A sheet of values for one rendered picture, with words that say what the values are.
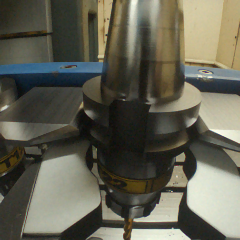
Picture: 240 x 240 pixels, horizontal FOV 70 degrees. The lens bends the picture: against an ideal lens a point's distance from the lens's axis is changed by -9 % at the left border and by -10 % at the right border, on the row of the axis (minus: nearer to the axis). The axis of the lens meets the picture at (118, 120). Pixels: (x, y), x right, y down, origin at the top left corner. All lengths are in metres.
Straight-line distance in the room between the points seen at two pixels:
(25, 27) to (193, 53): 0.83
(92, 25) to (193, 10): 0.53
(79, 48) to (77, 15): 0.11
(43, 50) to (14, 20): 0.15
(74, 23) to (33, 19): 0.14
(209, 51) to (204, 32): 0.11
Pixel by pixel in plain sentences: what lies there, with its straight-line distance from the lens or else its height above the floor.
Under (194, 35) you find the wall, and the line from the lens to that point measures 1.10.
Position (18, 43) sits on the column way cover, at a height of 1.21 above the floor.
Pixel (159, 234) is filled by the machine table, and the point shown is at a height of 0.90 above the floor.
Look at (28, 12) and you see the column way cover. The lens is 0.74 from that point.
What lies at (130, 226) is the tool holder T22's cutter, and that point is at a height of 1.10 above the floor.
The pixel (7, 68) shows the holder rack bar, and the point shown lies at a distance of 0.19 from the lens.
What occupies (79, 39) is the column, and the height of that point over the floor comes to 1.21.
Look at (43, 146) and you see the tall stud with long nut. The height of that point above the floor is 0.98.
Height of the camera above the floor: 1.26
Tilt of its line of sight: 28 degrees down
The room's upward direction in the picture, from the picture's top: 1 degrees clockwise
